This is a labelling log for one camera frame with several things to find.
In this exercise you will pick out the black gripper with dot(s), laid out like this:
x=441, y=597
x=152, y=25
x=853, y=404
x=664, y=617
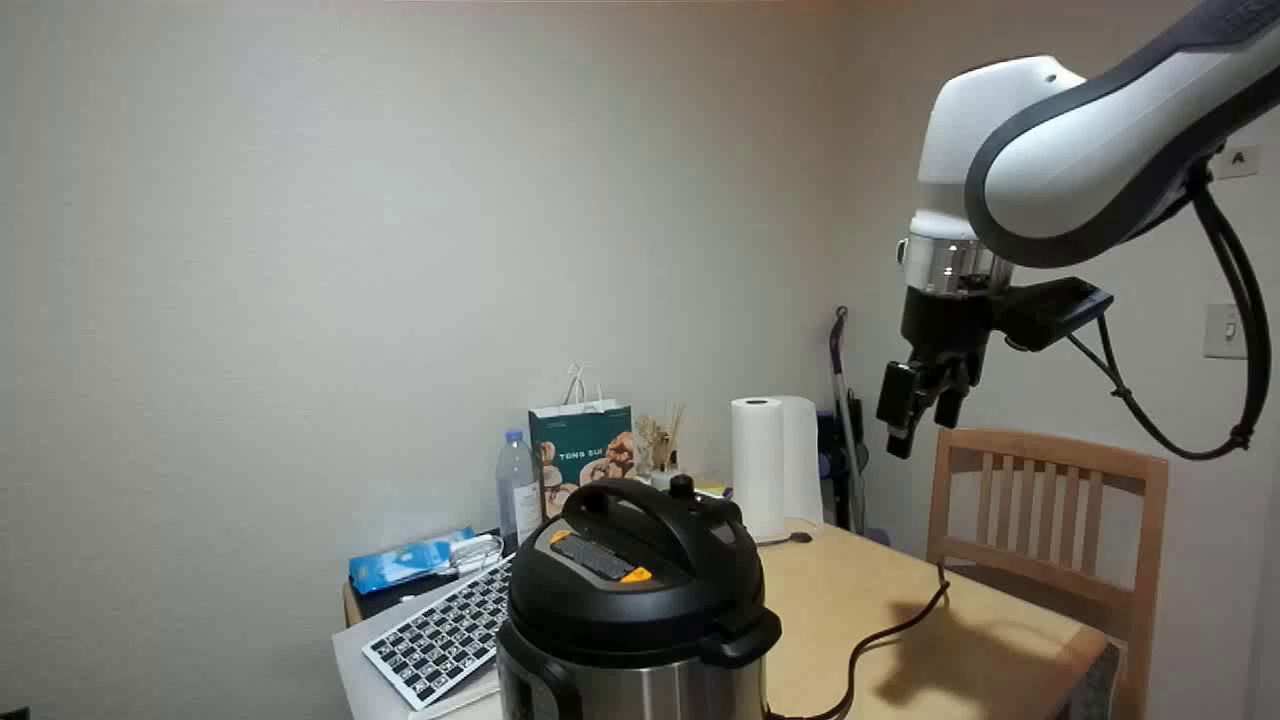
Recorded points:
x=950, y=338

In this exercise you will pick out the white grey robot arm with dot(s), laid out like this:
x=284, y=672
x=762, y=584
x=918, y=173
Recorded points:
x=1028, y=169

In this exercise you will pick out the black steel pressure cooker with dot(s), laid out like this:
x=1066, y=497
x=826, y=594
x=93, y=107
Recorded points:
x=636, y=604

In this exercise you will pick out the white paper towel roll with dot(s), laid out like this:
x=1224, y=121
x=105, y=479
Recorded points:
x=777, y=460

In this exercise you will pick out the black spoon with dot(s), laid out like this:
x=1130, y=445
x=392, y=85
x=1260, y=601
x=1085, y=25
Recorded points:
x=793, y=539

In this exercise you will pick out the wooden chair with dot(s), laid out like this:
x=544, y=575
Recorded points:
x=1027, y=512

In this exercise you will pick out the green paper gift bag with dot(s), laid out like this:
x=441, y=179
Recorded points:
x=576, y=445

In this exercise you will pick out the clear plastic water bottle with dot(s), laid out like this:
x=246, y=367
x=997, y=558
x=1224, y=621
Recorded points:
x=518, y=489

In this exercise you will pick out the blue wipes packet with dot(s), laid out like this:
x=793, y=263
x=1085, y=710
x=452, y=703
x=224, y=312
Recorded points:
x=386, y=579

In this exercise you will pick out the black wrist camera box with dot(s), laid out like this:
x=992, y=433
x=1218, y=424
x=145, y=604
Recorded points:
x=1044, y=312

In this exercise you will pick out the white wall switch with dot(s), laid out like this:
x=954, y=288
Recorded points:
x=1224, y=332

